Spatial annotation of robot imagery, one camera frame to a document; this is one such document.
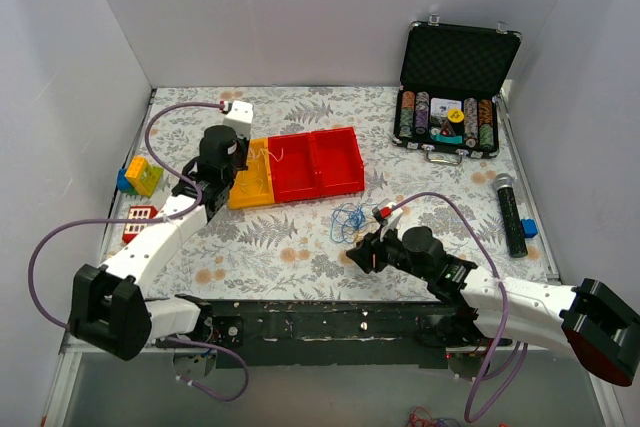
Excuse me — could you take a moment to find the white wire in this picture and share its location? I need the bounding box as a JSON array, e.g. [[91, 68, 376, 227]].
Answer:
[[237, 145, 286, 196]]

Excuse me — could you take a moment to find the blue wire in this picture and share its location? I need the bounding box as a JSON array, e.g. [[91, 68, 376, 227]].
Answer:
[[329, 201, 371, 246]]

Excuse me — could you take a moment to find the yellow plastic bin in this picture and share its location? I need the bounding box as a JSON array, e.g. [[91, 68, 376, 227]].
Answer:
[[228, 138, 275, 210]]

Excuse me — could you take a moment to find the red plastic bin tray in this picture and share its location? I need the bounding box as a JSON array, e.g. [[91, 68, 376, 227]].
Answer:
[[268, 127, 365, 203]]

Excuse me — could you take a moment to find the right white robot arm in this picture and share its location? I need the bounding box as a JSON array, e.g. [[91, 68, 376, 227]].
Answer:
[[346, 227, 639, 387]]

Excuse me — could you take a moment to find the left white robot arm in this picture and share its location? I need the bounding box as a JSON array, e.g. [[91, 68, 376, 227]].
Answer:
[[68, 122, 251, 360]]

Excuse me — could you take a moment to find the yellow green toy block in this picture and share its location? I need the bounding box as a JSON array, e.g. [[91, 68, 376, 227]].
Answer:
[[124, 156, 164, 197]]

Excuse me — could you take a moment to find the blue toy block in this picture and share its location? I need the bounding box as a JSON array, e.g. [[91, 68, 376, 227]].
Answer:
[[116, 168, 136, 195]]

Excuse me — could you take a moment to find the red white window block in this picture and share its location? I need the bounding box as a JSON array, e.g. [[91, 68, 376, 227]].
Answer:
[[122, 205, 158, 244]]

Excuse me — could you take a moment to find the black microphone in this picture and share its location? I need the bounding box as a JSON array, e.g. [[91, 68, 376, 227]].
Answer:
[[493, 173, 528, 258]]

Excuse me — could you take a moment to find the small blue block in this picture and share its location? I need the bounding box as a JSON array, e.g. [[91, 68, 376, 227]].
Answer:
[[521, 219, 539, 239]]

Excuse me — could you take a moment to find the black poker chip case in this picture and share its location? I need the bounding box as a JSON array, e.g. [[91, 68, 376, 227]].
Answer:
[[391, 20, 522, 159]]

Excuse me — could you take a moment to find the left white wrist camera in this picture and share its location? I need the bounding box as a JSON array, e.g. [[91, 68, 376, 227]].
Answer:
[[223, 100, 254, 140]]

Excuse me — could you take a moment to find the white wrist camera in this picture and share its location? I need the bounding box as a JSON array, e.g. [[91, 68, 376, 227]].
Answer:
[[372, 199, 403, 240], [223, 100, 254, 140]]

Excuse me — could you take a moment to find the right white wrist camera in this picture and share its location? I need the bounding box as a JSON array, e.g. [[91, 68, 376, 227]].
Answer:
[[372, 199, 403, 240]]

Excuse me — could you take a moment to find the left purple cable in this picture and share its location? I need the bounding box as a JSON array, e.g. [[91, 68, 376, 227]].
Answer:
[[27, 100, 251, 402]]

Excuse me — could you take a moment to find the purple cable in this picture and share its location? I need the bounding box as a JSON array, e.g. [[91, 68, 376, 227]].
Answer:
[[27, 100, 251, 402], [394, 191, 528, 423]]

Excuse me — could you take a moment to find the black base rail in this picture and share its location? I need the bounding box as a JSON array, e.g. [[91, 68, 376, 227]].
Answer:
[[188, 300, 489, 369]]

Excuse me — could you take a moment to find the red blue wires bundle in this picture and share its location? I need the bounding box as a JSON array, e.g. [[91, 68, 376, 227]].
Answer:
[[407, 406, 461, 427]]

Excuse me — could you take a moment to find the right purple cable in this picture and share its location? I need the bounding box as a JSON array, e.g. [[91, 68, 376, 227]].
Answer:
[[394, 191, 528, 423]]

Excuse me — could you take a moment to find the aluminium frame rail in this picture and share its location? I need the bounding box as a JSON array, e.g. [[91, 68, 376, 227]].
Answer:
[[69, 313, 152, 360]]

